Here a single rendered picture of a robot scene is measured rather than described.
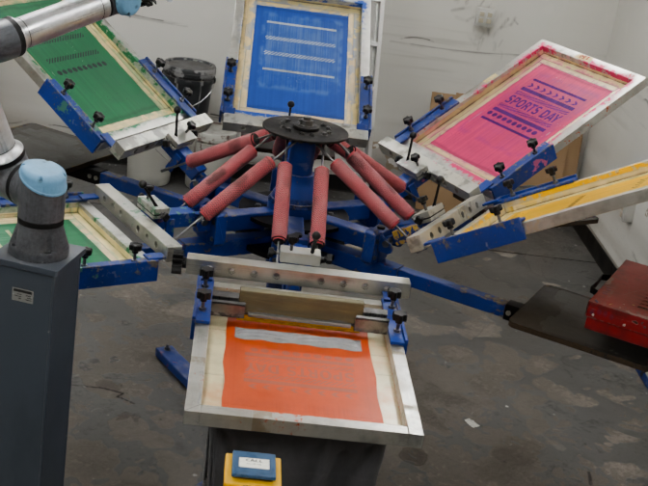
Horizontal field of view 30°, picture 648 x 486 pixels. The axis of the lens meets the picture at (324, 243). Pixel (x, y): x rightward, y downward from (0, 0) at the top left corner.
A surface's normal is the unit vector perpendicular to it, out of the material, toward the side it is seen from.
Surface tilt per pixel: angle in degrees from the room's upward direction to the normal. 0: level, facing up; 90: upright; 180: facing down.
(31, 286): 90
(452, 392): 0
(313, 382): 0
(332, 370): 0
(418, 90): 90
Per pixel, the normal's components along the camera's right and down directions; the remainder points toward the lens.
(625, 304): 0.15, -0.92
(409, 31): 0.04, 0.36
